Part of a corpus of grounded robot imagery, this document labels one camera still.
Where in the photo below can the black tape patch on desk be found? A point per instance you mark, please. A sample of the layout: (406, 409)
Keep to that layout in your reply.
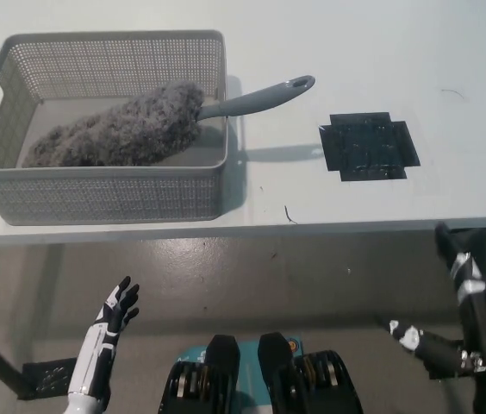
(368, 146)

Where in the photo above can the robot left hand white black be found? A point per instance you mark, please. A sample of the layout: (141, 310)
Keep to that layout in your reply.
(96, 349)

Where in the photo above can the grey perforated plastic basket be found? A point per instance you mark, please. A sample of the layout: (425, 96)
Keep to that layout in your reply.
(96, 194)

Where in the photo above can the robot body black teal blocks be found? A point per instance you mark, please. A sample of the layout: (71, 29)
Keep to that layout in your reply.
(277, 379)

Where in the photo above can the robot right hand white black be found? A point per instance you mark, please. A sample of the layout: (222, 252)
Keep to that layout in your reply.
(477, 319)

